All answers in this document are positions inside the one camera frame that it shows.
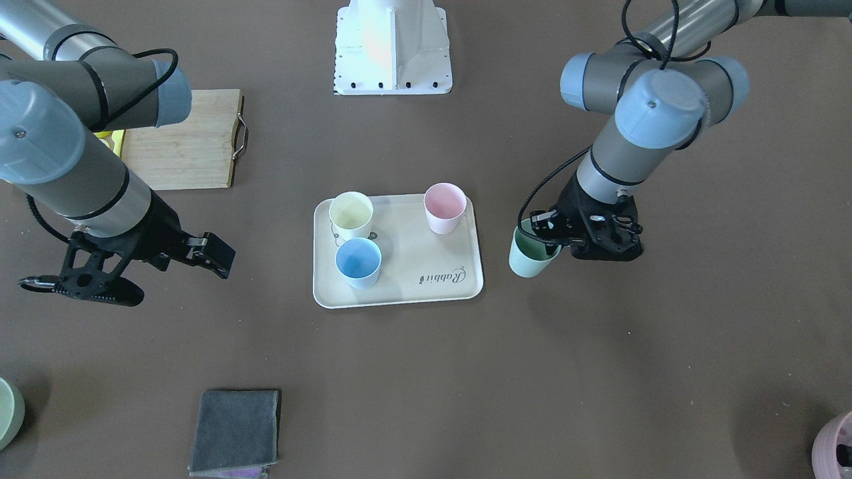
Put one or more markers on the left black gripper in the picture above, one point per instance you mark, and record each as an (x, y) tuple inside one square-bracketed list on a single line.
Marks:
[(574, 198)]

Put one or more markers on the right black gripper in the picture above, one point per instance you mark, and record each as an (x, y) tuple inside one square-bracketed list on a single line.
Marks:
[(157, 229)]

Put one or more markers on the green cup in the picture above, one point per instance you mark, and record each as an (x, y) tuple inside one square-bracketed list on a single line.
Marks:
[(526, 255)]

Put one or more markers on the pink cup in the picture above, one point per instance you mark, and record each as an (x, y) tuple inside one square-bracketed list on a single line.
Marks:
[(444, 205)]

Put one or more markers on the pale yellow cup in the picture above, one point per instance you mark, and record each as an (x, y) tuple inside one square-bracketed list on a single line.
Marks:
[(351, 214)]

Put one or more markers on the blue cup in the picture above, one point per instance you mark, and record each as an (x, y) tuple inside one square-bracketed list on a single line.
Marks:
[(359, 262)]

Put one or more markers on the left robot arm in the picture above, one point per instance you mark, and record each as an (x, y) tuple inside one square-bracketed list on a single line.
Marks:
[(661, 92)]

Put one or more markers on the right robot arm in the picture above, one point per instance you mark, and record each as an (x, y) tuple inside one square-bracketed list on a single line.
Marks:
[(76, 83)]

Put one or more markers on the beige rabbit tray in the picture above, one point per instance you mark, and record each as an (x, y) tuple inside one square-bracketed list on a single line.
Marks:
[(418, 265)]

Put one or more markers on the wooden cutting board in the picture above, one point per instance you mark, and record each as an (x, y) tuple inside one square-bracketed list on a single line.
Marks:
[(198, 153)]

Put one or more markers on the yellow plastic knife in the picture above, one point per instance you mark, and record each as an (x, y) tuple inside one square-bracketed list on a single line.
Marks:
[(117, 137)]

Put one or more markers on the grey folded cloth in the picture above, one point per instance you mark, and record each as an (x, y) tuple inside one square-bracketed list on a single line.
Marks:
[(237, 433)]

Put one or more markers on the green bowl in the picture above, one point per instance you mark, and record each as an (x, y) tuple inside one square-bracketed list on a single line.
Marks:
[(12, 412)]

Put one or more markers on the pink bowl with ice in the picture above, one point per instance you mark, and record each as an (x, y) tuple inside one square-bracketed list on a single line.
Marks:
[(831, 452)]

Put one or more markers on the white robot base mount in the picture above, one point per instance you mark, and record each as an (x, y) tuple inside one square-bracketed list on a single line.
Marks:
[(392, 48)]

